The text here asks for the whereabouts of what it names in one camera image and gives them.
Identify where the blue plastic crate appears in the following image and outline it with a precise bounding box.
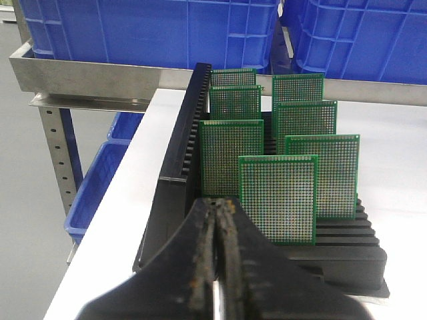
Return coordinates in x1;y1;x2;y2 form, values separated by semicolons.
282;1;426;85
21;1;279;69

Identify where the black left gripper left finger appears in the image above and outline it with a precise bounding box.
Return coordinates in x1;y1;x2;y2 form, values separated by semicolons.
77;198;216;319

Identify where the stainless steel shelf frame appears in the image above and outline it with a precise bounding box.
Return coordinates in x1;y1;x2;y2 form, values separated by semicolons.
8;0;427;266

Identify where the black slotted board rack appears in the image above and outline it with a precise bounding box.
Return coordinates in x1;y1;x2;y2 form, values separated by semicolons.
132;63;390;298

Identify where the blue bin lower shelf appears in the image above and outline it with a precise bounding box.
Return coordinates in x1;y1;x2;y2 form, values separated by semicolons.
64;112;143;244

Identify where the green perforated circuit board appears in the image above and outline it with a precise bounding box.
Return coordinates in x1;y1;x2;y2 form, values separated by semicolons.
238;155;318;245

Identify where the blue plastic crate left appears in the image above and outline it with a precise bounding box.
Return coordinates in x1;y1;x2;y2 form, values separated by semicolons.
21;1;279;69

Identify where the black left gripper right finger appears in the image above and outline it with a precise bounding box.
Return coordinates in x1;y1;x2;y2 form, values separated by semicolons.
213;198;371;319

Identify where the blue plastic crate centre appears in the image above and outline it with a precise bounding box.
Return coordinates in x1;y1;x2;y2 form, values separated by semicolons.
282;1;426;85

